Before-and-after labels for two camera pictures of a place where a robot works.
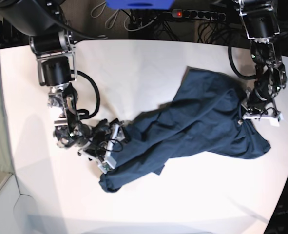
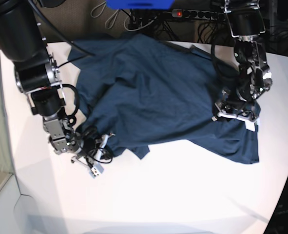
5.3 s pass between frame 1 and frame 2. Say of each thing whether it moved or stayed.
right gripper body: moved
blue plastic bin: stayed
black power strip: stayed
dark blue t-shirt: moved
